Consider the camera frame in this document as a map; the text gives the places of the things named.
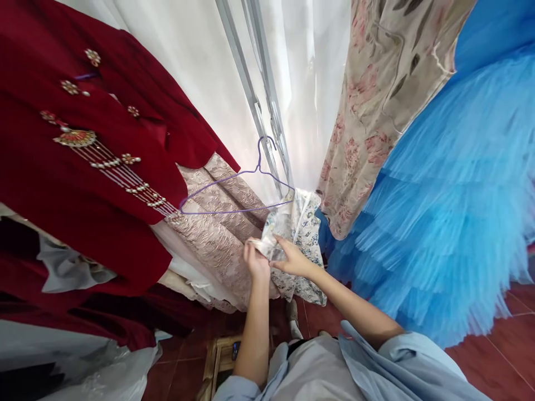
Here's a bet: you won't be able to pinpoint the person's left hand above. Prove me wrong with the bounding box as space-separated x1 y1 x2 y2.
244 238 272 282

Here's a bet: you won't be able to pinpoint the person's right hand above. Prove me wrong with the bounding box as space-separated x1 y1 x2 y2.
269 235 321 280

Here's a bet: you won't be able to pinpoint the person's right index finger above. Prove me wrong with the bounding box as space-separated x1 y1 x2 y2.
273 235 295 256

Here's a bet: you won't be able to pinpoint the white blue floral garment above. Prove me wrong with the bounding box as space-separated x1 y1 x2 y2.
249 188 328 307

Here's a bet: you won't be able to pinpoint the beige brocade skirt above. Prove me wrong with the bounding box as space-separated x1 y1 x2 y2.
165 152 281 315

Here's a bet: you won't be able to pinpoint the person's legs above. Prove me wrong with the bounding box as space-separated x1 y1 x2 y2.
285 298 332 341

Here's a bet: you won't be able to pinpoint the white sheer underskirt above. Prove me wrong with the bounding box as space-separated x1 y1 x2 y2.
149 220 225 302

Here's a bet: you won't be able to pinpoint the person's body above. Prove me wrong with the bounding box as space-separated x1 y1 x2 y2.
250 319 494 401

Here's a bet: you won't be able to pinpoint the wooden stool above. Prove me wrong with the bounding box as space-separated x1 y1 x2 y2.
195 334 248 401

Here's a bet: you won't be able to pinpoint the red velvet jacket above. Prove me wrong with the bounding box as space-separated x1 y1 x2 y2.
0 0 242 290

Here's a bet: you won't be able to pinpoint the beige pink floral dress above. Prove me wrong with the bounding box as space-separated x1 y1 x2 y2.
315 0 478 242

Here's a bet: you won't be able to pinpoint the blue tulle dress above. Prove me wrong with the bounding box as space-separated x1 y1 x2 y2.
314 0 535 350

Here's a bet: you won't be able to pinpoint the grey cloth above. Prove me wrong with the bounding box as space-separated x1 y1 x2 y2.
38 237 119 294

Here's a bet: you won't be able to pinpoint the white sheer curtain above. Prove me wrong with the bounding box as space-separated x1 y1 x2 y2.
81 0 353 202

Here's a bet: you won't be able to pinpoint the white plastic bag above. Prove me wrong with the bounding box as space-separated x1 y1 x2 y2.
0 329 163 401

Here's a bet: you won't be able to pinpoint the dark red velvet garment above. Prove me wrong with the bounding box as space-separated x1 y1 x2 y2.
0 217 212 353

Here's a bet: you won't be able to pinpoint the gold fan brooch pearl tassels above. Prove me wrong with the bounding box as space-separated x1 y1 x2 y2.
52 129 186 219

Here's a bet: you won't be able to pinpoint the purple wire hanger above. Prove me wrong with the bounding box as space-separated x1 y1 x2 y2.
178 135 296 216

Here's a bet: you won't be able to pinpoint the grey metal window frame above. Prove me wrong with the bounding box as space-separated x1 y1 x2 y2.
215 0 296 194

